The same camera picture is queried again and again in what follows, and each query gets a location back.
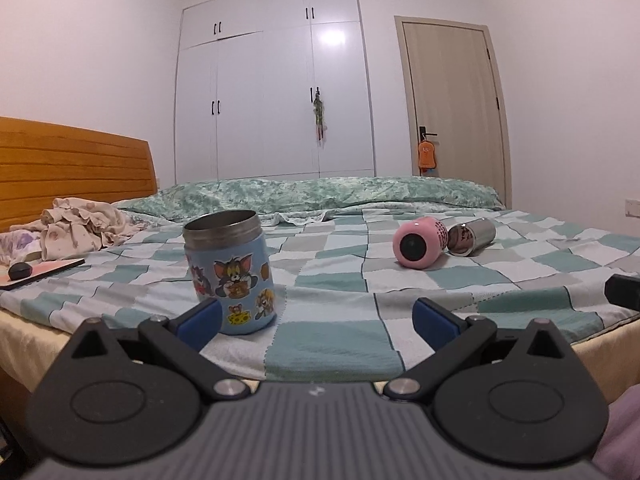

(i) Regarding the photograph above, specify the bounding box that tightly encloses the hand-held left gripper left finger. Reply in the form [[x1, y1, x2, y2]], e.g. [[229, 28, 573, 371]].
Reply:
[[69, 299, 251, 402]]

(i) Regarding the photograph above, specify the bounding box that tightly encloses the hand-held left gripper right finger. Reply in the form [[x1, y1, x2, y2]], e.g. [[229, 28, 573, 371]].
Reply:
[[382, 297, 582, 404]]

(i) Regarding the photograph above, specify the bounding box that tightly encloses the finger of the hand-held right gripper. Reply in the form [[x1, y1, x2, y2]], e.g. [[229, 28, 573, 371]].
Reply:
[[604, 274, 640, 312]]

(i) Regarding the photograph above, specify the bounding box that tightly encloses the pink cup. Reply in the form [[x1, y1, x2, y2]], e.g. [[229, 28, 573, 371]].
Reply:
[[393, 216, 450, 268]]

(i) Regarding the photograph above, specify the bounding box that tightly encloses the stainless steel cup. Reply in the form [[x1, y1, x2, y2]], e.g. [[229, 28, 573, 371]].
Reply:
[[446, 220, 497, 257]]

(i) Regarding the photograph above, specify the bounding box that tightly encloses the blue cartoon sticker cup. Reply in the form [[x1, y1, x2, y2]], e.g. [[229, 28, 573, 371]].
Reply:
[[182, 209, 277, 337]]

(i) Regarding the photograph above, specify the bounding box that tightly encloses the checkered bed sheet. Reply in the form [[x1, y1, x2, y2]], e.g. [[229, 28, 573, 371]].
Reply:
[[0, 204, 640, 382]]

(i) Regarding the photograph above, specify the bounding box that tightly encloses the person's pink clothing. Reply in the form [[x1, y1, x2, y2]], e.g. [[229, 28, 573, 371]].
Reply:
[[592, 389, 640, 480]]

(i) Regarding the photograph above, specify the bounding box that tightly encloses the crumpled beige cloth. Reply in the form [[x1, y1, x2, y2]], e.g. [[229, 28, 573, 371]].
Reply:
[[10, 197, 147, 264]]

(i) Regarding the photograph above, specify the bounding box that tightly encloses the pink flat book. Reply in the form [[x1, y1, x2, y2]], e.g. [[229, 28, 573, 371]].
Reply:
[[0, 257, 86, 291]]

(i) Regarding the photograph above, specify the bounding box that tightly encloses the orange hanging plush toy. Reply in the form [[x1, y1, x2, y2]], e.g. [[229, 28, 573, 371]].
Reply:
[[417, 140, 440, 177]]

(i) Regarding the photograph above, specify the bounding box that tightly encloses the yellow mattress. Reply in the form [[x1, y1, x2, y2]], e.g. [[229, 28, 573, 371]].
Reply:
[[0, 305, 640, 413]]

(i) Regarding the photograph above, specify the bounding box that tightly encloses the green patterned quilt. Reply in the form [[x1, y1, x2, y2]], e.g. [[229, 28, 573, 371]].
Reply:
[[111, 175, 504, 226]]

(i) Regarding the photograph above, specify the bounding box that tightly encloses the purple floral pillow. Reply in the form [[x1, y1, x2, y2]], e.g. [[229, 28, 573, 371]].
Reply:
[[0, 230, 42, 267]]

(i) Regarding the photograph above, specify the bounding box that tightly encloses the wooden headboard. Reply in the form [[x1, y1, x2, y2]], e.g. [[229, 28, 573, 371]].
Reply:
[[0, 116, 159, 234]]

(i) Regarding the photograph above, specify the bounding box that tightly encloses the beige door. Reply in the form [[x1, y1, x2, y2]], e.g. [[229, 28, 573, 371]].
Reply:
[[394, 15, 513, 209]]

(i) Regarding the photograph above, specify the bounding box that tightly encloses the white wardrobe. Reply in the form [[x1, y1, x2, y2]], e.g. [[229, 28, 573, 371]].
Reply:
[[174, 0, 376, 186]]

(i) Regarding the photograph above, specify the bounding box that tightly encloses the green hanging ornament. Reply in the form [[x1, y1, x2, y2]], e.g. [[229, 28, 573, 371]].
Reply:
[[312, 87, 327, 144]]

